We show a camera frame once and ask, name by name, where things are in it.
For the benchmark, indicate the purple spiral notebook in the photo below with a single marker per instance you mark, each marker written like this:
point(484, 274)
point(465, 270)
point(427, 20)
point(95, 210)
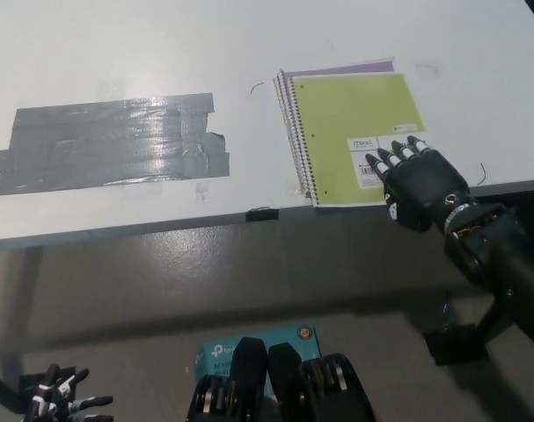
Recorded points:
point(359, 68)

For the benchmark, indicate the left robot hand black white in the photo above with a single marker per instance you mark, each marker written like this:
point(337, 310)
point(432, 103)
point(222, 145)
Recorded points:
point(55, 395)

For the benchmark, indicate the grey duct tape patch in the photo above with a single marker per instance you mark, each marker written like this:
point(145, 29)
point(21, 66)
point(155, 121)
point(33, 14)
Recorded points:
point(108, 140)

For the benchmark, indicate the black robot body blocks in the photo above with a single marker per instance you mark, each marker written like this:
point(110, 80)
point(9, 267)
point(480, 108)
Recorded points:
point(249, 373)

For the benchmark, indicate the clear tape piece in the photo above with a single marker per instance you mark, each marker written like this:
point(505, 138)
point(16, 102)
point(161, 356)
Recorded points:
point(295, 190)
point(202, 190)

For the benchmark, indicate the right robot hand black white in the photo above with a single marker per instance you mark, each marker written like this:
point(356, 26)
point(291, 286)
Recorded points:
point(420, 180)

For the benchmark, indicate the small black tape piece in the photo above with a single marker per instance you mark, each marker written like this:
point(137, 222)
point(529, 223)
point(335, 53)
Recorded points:
point(262, 215)

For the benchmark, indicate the teal router box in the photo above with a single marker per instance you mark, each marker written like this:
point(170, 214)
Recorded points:
point(218, 351)

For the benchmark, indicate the green spiral notebook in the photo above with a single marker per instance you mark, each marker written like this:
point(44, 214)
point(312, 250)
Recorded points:
point(337, 114)

